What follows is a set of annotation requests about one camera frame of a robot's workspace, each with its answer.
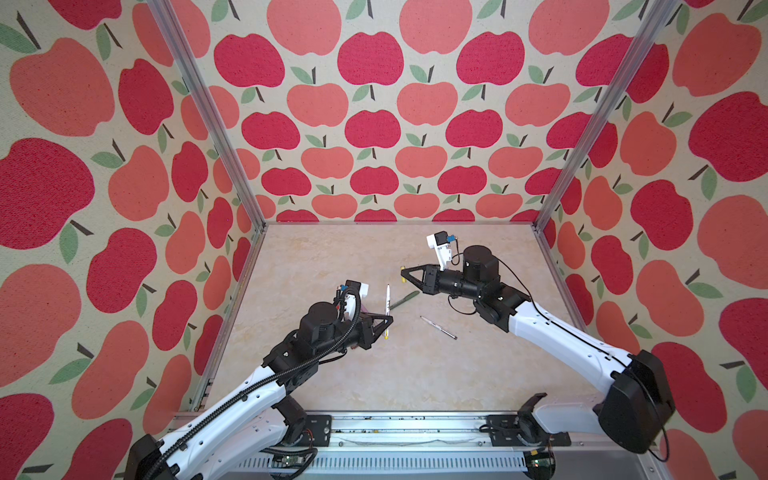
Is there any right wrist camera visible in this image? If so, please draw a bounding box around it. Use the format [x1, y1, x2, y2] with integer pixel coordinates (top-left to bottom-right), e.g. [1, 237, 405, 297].
[426, 231, 456, 271]

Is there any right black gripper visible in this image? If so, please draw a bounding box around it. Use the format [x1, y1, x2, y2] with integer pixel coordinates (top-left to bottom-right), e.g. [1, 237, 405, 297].
[400, 262, 484, 306]

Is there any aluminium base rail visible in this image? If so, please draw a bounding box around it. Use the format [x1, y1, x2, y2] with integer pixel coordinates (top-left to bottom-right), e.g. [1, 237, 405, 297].
[222, 411, 672, 479]

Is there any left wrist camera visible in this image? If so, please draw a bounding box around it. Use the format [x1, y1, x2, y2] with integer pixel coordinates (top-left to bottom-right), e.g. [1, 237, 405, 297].
[334, 280, 364, 322]

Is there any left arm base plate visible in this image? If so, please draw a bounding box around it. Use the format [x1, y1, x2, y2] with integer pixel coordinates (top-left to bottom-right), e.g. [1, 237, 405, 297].
[274, 414, 333, 449]

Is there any white pen brown end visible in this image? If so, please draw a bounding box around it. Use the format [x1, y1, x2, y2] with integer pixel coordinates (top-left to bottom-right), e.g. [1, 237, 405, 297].
[419, 316, 458, 340]

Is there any right aluminium frame post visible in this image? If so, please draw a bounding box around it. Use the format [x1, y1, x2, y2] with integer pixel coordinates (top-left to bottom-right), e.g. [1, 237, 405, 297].
[533, 0, 681, 234]

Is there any left aluminium frame post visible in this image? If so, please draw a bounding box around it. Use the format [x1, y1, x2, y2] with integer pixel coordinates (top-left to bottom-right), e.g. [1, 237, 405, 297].
[148, 1, 267, 235]

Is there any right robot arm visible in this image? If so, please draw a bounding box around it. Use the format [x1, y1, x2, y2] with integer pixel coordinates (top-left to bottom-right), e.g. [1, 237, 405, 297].
[401, 245, 676, 454]

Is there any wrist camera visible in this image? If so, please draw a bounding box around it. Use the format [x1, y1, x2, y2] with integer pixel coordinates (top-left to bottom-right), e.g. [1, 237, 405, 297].
[426, 231, 456, 271]
[334, 280, 364, 322]

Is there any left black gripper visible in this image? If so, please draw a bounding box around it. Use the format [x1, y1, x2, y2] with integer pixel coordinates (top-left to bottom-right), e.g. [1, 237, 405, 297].
[313, 311, 394, 360]

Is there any green pen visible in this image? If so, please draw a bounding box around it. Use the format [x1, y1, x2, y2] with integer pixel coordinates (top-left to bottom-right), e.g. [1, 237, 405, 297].
[390, 291, 421, 310]

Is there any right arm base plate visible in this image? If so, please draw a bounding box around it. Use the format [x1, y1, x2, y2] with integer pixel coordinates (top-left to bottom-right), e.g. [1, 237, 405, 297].
[479, 414, 572, 447]

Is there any aluminium frame post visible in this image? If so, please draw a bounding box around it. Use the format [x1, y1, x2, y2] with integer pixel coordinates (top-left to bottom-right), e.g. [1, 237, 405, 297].
[533, 0, 681, 234]
[148, 1, 267, 235]

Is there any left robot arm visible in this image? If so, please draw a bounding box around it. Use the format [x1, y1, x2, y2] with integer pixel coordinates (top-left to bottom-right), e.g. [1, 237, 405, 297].
[124, 296, 394, 479]

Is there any white pen yellow end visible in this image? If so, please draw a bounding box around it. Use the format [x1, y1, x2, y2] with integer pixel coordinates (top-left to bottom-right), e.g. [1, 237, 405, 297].
[384, 284, 391, 340]

